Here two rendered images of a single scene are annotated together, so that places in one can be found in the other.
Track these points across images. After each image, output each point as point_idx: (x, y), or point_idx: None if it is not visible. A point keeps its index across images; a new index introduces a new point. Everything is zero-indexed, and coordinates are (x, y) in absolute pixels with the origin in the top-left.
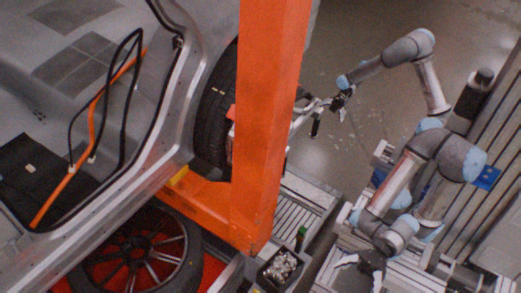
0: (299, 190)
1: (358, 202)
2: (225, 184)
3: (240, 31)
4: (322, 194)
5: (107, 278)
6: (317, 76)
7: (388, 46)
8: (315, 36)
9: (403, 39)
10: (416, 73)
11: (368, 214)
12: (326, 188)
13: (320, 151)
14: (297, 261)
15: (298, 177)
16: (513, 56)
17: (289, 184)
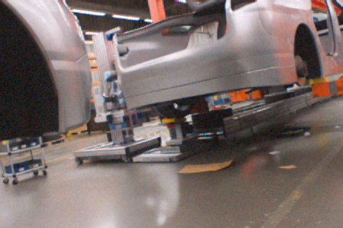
0: (152, 154)
1: (130, 145)
2: None
3: None
4: (142, 155)
5: (217, 110)
6: (107, 189)
7: (14, 217)
8: (80, 211)
9: (115, 70)
10: (111, 83)
11: None
12: (139, 156)
13: (132, 168)
14: (162, 117)
15: (151, 155)
16: (113, 53)
17: (156, 154)
